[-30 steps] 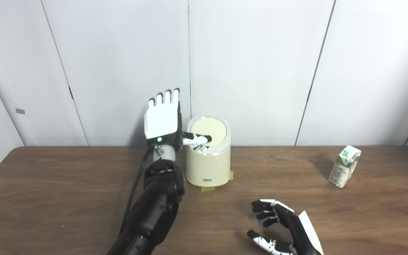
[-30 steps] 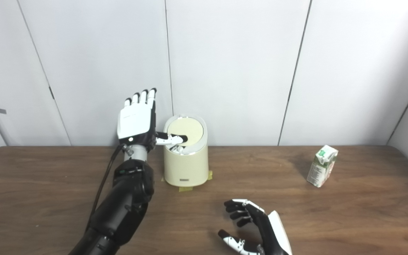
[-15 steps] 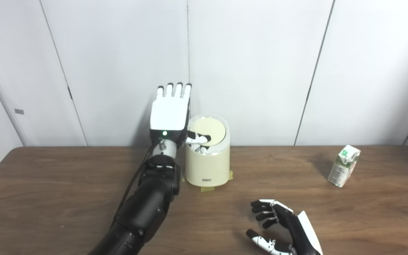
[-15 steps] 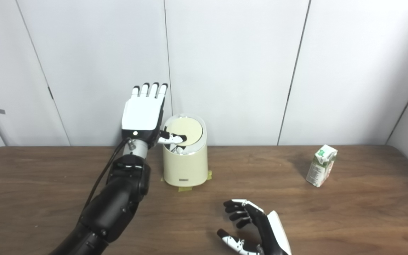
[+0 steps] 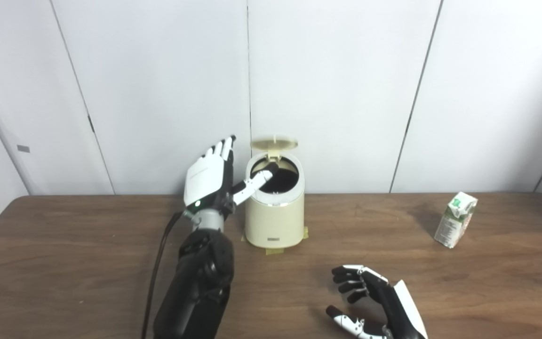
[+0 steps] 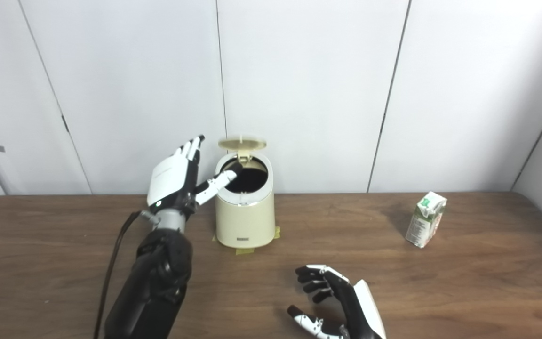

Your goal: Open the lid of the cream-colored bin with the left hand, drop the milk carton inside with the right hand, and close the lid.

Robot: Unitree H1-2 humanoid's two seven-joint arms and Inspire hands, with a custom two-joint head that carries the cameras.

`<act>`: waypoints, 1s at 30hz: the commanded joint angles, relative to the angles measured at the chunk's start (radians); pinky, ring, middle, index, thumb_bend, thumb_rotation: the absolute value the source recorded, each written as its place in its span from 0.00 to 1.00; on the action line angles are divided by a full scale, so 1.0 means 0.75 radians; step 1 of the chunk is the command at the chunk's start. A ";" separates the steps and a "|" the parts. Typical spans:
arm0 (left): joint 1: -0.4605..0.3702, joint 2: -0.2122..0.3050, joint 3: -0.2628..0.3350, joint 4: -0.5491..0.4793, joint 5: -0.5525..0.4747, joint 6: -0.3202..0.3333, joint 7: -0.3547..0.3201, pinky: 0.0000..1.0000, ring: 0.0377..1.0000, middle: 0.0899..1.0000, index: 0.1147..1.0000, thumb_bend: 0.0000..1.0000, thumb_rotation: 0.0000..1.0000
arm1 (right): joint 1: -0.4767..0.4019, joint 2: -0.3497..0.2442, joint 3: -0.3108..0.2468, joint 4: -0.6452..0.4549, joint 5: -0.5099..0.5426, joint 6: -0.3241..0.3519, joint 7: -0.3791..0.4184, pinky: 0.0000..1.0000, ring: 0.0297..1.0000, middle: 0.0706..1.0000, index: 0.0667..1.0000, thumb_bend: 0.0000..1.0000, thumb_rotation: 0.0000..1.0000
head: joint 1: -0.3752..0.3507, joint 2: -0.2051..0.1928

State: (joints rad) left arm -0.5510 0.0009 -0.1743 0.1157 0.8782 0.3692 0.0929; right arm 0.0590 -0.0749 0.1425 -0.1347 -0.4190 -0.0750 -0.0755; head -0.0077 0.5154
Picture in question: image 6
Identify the white and black right hand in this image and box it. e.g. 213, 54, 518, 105
287, 265, 387, 339

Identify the white and black left hand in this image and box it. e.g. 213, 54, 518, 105
147, 135, 244, 218

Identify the round cream bin lid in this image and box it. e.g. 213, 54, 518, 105
218, 136, 268, 163

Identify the cream-colored bin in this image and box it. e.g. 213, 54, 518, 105
215, 151, 276, 249

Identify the green and white milk carton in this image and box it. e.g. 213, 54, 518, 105
405, 191, 447, 249

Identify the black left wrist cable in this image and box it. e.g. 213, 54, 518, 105
93, 211, 159, 339

